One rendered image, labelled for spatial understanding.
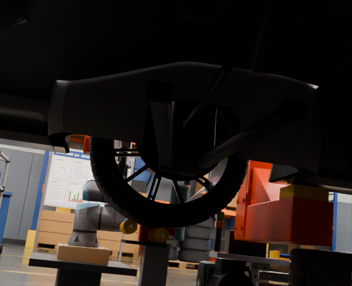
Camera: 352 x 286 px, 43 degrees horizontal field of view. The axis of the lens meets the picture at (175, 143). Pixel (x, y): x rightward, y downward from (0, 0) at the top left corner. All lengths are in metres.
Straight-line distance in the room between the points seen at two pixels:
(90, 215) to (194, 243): 6.63
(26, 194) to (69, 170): 4.64
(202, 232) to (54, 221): 3.84
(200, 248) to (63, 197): 3.05
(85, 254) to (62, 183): 5.33
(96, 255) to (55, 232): 8.64
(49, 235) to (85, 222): 8.56
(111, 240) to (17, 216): 2.65
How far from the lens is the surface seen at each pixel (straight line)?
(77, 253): 2.78
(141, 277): 1.84
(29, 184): 12.64
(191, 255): 9.38
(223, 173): 1.85
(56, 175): 8.08
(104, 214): 2.87
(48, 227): 11.42
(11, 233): 12.61
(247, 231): 2.13
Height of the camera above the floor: 0.46
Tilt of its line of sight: 13 degrees up
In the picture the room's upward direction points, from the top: 7 degrees clockwise
